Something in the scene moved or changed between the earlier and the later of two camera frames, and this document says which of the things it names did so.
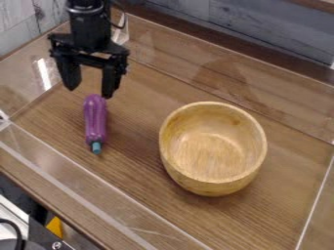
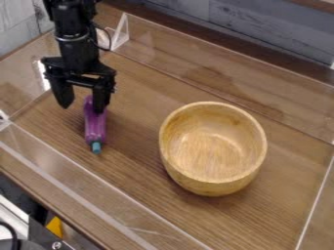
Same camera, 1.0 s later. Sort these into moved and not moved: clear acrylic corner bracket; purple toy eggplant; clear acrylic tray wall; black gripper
Moved: black gripper
Not moved: purple toy eggplant; clear acrylic tray wall; clear acrylic corner bracket
